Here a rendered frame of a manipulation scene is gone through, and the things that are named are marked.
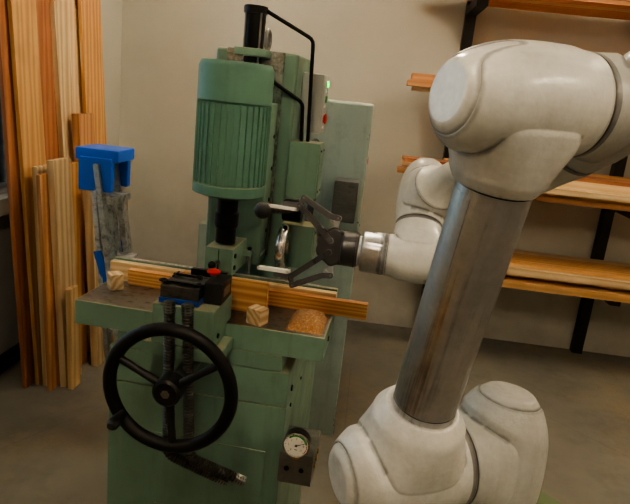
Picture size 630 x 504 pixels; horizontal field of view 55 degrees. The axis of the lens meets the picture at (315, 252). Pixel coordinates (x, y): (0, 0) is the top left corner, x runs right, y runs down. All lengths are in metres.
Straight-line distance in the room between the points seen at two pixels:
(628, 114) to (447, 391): 0.44
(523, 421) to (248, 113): 0.85
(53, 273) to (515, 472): 2.24
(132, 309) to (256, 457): 0.46
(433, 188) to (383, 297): 2.75
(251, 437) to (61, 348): 1.64
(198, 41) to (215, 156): 2.58
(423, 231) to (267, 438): 0.62
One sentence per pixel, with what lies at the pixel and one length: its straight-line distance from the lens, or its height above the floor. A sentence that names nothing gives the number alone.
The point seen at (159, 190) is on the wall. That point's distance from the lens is 4.08.
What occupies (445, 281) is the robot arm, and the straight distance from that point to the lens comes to 0.83.
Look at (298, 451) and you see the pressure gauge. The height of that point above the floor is 0.65.
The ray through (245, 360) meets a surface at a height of 0.82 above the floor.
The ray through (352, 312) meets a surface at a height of 0.91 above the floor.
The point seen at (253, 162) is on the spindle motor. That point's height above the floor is 1.26.
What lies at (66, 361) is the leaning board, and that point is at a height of 0.13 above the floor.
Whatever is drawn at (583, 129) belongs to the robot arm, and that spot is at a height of 1.42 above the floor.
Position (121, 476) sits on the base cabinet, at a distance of 1.69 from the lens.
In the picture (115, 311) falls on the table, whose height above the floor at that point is 0.89.
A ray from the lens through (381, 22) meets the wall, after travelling 3.81.
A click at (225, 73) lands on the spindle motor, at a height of 1.45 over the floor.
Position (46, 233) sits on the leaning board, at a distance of 2.83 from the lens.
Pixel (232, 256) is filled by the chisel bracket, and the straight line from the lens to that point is 1.48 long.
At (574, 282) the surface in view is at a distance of 3.62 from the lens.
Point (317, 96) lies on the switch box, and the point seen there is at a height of 1.42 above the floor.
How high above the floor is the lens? 1.43
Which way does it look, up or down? 15 degrees down
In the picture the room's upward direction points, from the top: 6 degrees clockwise
